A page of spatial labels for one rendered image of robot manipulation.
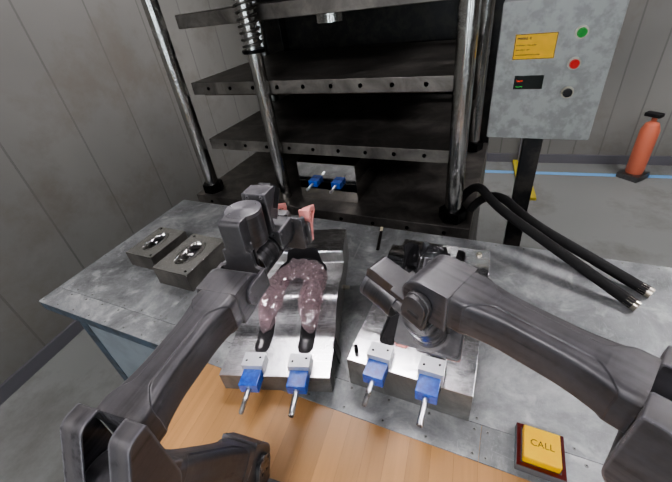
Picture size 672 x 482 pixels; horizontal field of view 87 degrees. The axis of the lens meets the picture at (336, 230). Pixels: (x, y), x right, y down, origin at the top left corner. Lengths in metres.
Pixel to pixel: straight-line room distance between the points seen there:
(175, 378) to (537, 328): 0.39
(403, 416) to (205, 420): 0.44
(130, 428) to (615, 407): 0.44
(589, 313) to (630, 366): 0.72
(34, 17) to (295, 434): 2.37
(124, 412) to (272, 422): 0.48
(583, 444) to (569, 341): 0.50
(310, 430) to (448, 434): 0.28
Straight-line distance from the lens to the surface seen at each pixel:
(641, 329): 1.15
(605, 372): 0.41
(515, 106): 1.35
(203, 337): 0.49
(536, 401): 0.92
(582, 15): 1.31
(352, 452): 0.83
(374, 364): 0.79
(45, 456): 2.27
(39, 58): 2.59
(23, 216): 2.47
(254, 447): 0.69
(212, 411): 0.95
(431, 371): 0.77
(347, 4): 1.36
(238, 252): 0.55
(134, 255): 1.46
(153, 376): 0.46
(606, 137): 3.91
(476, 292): 0.44
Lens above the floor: 1.56
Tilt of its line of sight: 34 degrees down
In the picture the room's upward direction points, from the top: 8 degrees counter-clockwise
